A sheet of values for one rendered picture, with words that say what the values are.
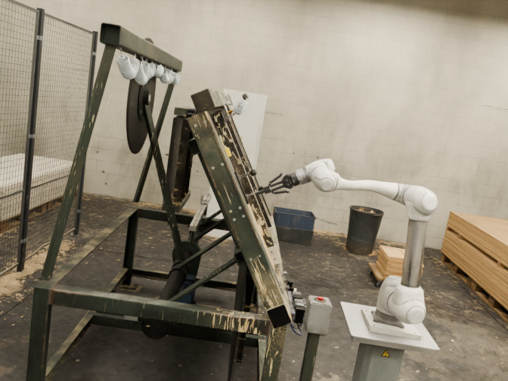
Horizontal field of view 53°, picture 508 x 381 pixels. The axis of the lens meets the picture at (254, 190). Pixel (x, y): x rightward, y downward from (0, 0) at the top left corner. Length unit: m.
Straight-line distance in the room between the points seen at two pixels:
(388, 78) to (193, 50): 3.12
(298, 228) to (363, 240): 0.96
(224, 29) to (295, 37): 1.14
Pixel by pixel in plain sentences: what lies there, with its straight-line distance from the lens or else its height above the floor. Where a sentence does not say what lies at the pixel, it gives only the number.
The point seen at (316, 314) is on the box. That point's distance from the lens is 2.84.
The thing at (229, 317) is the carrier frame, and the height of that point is 0.78.
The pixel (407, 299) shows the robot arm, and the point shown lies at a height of 1.01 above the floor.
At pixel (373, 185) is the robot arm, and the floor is 1.58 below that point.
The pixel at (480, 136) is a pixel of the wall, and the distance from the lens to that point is 8.97.
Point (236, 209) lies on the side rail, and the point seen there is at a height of 1.38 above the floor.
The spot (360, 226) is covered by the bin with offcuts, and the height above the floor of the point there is 0.42.
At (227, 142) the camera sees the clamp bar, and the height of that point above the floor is 1.65.
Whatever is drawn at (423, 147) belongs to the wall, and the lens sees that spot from 8.69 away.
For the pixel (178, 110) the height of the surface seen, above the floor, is 1.77.
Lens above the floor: 1.93
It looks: 10 degrees down
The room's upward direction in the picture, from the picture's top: 9 degrees clockwise
